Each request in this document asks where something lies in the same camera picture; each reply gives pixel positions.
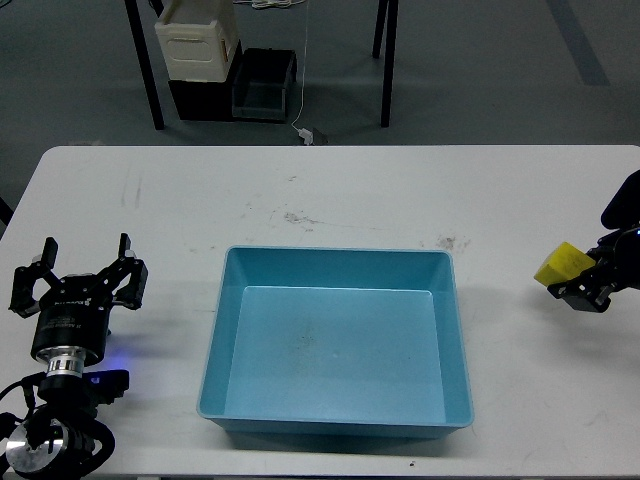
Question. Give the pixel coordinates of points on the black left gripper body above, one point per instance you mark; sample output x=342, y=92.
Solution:
x=74, y=314

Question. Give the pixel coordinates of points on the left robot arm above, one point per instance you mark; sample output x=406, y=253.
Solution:
x=60, y=436

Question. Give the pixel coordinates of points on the dark grey storage bin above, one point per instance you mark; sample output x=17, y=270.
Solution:
x=262, y=84

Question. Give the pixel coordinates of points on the black table leg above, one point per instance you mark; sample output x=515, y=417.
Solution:
x=140, y=45
x=384, y=42

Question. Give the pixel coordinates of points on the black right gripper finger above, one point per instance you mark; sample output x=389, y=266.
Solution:
x=598, y=252
x=584, y=293

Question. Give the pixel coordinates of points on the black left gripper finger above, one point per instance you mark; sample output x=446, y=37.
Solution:
x=123, y=282
x=22, y=300

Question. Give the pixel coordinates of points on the black crate under container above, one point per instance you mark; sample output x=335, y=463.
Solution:
x=206, y=101

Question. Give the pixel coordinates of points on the black table leg right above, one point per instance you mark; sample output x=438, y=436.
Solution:
x=384, y=42

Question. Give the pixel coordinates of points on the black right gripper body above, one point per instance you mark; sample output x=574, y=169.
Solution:
x=621, y=266

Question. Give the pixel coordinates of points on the cream plastic container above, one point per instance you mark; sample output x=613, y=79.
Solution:
x=198, y=39

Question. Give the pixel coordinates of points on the yellow block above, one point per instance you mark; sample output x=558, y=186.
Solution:
x=565, y=263

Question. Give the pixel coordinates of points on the black table leg left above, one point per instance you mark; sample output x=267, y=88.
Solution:
x=140, y=45

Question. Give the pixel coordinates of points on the blue plastic box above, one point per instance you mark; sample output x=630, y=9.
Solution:
x=337, y=342

